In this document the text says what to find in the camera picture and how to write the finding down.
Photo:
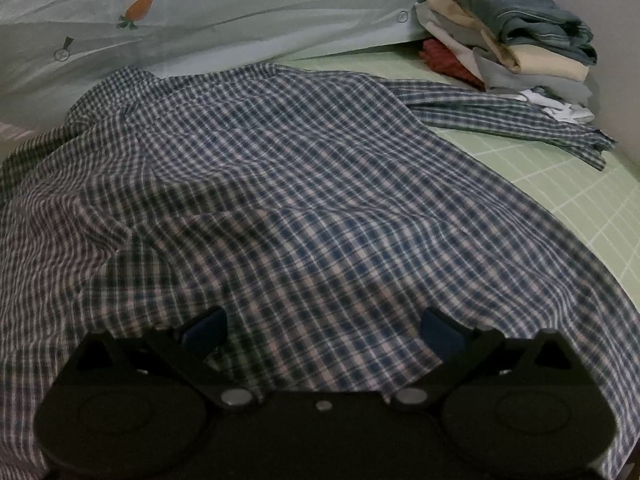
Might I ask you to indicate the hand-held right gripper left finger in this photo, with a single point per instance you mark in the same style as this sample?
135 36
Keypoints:
206 334

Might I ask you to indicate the folded cream garment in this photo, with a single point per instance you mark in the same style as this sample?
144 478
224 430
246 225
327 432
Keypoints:
545 62

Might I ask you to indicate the folded blue grey jeans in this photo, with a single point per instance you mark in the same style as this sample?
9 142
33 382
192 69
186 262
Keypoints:
515 5

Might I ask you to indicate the white printed garment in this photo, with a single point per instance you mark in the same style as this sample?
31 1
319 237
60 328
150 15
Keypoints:
560 107

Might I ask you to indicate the blue white plaid shirt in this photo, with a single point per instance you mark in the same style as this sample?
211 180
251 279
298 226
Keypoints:
280 195

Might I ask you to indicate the pale blue carrot print quilt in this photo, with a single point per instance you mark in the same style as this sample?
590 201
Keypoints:
250 10

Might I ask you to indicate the pale pink white cloth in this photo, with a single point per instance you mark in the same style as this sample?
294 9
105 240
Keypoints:
15 135

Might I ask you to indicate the red patterned garment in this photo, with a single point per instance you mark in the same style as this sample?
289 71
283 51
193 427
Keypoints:
442 57

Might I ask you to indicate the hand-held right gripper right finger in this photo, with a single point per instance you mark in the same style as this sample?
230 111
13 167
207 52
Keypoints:
440 335

